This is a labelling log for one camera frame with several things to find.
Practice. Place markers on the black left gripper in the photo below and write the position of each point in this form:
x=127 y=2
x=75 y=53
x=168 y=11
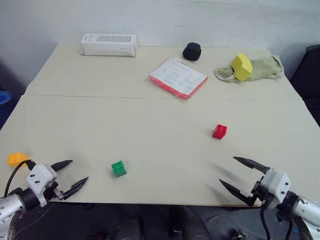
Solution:
x=53 y=190

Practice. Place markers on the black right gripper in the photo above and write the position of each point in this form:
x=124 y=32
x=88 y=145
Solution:
x=260 y=191

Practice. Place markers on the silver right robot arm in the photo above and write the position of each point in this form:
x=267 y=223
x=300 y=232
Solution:
x=303 y=207

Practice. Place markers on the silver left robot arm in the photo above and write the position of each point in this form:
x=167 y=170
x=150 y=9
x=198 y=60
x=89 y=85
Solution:
x=15 y=203

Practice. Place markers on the green toy brick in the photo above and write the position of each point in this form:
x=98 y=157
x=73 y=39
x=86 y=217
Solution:
x=119 y=169

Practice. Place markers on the red toy brick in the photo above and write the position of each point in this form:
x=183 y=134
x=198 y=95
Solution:
x=219 y=131

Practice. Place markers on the orange toy brick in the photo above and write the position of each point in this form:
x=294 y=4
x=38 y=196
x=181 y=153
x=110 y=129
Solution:
x=15 y=159

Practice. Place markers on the blue round object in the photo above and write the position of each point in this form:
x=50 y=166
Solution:
x=4 y=98

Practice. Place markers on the yellow sponge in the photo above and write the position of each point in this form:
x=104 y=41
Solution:
x=242 y=67

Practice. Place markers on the light green cloth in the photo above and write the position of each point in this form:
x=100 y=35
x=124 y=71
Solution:
x=266 y=68

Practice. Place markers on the black chair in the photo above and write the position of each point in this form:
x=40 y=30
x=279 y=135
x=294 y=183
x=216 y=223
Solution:
x=308 y=80

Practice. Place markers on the red booklet in plastic sleeve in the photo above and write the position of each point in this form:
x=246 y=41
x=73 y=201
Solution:
x=178 y=78

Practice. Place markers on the white rectangular cardboard box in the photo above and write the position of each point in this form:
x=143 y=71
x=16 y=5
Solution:
x=107 y=45

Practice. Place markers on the black round cap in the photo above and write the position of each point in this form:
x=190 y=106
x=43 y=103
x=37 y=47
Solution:
x=192 y=51

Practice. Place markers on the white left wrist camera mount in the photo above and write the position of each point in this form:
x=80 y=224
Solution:
x=38 y=180

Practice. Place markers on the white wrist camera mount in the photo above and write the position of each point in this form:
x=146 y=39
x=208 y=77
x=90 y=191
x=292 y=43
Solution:
x=277 y=183
x=38 y=180

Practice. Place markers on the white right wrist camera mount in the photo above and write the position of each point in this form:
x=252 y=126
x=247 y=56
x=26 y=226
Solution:
x=277 y=183

